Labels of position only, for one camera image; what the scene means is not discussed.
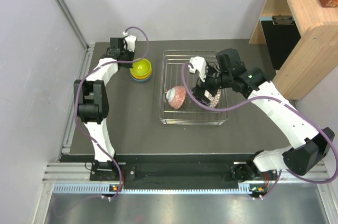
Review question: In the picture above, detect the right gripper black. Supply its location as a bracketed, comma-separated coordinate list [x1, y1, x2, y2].
[192, 64, 232, 106]

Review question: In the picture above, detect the brown lattice patterned bowl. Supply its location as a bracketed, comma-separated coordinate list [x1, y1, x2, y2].
[208, 89, 220, 108]

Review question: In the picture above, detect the black white patterned bowl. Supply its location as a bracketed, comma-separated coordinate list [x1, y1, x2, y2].
[166, 86, 186, 110]

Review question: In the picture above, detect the metal wire dish rack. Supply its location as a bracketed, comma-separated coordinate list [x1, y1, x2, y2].
[159, 50, 228, 125]

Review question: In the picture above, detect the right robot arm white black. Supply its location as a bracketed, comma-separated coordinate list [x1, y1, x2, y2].
[186, 49, 337, 182]

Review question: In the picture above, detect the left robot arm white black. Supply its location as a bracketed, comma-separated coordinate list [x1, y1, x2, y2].
[73, 35, 137, 181]

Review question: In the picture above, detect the yellow-green bowl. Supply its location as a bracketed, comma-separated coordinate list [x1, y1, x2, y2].
[130, 59, 152, 78]

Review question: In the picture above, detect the orange bowl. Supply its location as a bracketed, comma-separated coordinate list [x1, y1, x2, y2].
[130, 69, 152, 80]

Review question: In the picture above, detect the blue bowl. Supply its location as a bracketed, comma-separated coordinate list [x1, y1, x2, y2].
[131, 73, 152, 83]

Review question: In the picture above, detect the black clipboard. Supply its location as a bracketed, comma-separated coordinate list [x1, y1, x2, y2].
[259, 15, 301, 70]

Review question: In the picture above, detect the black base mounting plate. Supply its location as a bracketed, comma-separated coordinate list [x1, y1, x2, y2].
[89, 162, 280, 189]

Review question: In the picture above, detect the wooden shelf unit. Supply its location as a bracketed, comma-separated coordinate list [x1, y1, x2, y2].
[259, 0, 337, 100]

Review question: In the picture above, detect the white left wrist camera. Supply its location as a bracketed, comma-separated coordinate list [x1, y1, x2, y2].
[123, 31, 137, 52]

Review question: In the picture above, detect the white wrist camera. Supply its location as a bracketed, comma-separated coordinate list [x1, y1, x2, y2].
[188, 57, 207, 82]
[123, 31, 137, 52]

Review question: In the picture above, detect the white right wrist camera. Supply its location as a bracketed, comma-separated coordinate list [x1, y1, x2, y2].
[188, 57, 207, 82]

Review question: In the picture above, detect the aluminium corner post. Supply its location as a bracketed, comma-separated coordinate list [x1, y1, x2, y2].
[38, 0, 92, 50]

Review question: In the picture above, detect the aluminium frame rail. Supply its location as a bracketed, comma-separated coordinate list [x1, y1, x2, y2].
[42, 162, 331, 195]

